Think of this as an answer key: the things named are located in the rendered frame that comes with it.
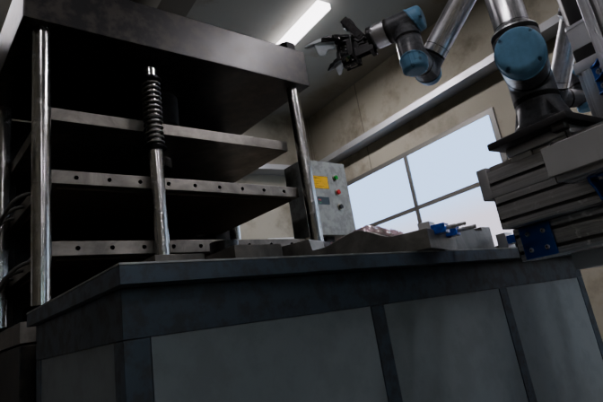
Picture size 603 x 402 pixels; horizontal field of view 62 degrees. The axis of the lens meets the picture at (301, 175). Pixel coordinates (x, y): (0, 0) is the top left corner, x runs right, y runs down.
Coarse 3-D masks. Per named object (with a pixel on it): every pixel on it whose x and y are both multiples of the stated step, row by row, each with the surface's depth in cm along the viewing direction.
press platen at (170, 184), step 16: (64, 176) 172; (80, 176) 175; (96, 176) 179; (112, 176) 183; (128, 176) 187; (176, 192) 200; (192, 192) 203; (208, 192) 207; (224, 192) 212; (240, 192) 217; (256, 192) 222; (272, 192) 228; (288, 192) 234; (16, 224) 208
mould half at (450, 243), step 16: (304, 240) 159; (320, 240) 164; (336, 240) 152; (352, 240) 149; (368, 240) 147; (384, 240) 144; (400, 240) 141; (416, 240) 138; (432, 240) 138; (448, 240) 151
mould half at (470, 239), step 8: (464, 232) 169; (472, 232) 172; (480, 232) 176; (488, 232) 179; (456, 240) 164; (464, 240) 168; (472, 240) 171; (480, 240) 174; (488, 240) 177; (464, 248) 166; (472, 248) 169; (480, 248) 172; (488, 248) 176
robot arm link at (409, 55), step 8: (408, 32) 140; (416, 32) 140; (400, 40) 141; (408, 40) 139; (416, 40) 139; (400, 48) 141; (408, 48) 139; (416, 48) 138; (424, 48) 141; (400, 56) 141; (408, 56) 138; (416, 56) 138; (424, 56) 139; (400, 64) 142; (408, 64) 138; (416, 64) 137; (424, 64) 138; (432, 64) 146; (408, 72) 140; (416, 72) 141; (424, 72) 142
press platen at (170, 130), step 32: (64, 128) 187; (96, 128) 191; (128, 128) 196; (192, 128) 215; (64, 160) 215; (96, 160) 220; (128, 160) 226; (192, 160) 239; (224, 160) 246; (256, 160) 253
